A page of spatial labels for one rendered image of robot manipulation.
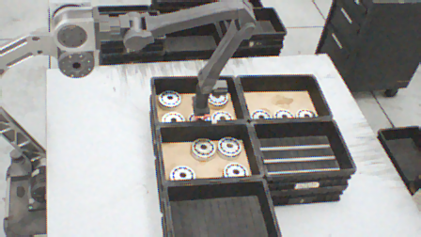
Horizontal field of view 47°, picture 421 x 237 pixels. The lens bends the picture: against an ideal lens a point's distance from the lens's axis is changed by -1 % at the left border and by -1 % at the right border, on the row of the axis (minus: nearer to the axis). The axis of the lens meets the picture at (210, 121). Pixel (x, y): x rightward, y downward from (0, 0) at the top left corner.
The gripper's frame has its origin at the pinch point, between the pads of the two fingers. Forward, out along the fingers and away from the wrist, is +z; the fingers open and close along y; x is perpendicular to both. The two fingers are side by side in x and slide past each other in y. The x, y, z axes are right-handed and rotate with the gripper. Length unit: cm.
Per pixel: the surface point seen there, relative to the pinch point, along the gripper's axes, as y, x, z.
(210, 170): -25.8, -0.7, 4.0
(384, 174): -26, -87, 17
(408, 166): 7, -137, 61
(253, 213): -47.8, -13.9, 4.1
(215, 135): -9.7, -5.8, 1.0
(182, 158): -18.4, 9.6, 4.0
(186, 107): 11.3, 3.5, 4.1
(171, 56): 97, -3, 45
